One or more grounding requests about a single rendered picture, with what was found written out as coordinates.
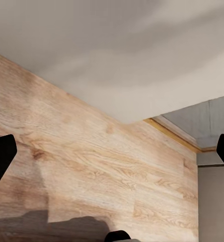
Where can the fixed window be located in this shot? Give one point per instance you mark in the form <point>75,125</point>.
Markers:
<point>197,127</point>

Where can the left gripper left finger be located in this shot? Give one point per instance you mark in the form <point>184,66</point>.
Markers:
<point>8,150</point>

